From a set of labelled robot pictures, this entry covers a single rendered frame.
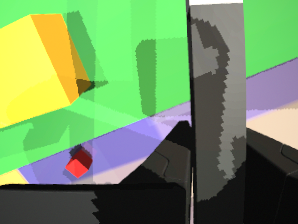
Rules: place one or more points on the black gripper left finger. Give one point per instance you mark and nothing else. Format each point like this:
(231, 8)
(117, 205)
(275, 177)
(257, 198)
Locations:
(158, 191)

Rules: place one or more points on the yellow cube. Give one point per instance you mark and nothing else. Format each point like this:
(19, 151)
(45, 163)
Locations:
(40, 69)

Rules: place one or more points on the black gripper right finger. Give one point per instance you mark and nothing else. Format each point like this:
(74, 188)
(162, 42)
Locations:
(271, 182)

